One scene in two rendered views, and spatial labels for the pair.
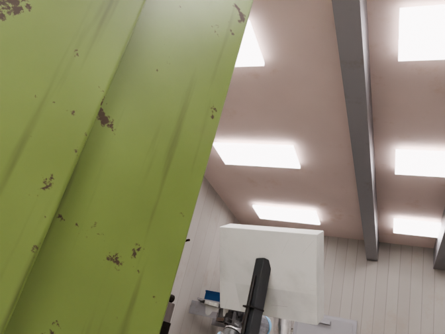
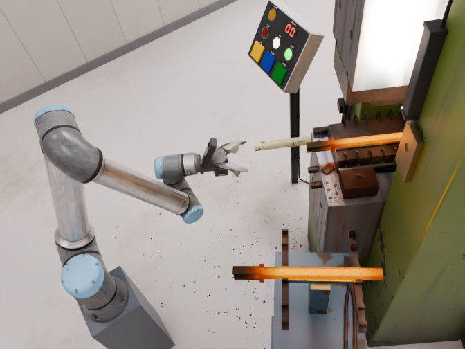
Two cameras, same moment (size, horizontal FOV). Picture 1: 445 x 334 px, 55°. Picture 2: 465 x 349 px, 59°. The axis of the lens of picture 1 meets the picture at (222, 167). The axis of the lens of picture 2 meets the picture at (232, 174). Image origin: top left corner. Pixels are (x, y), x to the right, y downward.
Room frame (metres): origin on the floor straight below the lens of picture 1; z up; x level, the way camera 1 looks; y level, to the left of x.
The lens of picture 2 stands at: (2.82, 0.51, 2.19)
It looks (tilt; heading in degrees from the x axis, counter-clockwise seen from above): 52 degrees down; 220
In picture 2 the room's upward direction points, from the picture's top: 12 degrees counter-clockwise
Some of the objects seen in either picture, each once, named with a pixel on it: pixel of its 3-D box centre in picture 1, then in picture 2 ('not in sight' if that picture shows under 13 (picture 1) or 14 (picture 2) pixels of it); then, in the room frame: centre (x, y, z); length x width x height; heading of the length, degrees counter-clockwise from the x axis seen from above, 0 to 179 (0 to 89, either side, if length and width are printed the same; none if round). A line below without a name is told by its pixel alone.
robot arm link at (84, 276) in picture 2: not in sight; (87, 279); (2.66, -0.45, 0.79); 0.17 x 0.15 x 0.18; 60
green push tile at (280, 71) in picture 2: not in sight; (279, 73); (1.54, -0.19, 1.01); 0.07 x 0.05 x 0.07; 58
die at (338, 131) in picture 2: not in sight; (387, 140); (1.68, 0.34, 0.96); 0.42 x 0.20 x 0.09; 123
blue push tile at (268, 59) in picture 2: not in sight; (268, 62); (1.49, -0.28, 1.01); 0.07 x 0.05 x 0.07; 58
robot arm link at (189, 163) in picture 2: not in sight; (192, 164); (2.13, -0.28, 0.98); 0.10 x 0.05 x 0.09; 33
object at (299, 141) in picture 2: not in sight; (297, 141); (1.56, -0.10, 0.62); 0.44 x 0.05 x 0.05; 123
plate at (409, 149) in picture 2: not in sight; (408, 151); (1.99, 0.45, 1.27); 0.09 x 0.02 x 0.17; 33
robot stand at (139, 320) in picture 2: not in sight; (129, 322); (2.67, -0.44, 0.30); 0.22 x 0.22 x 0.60; 65
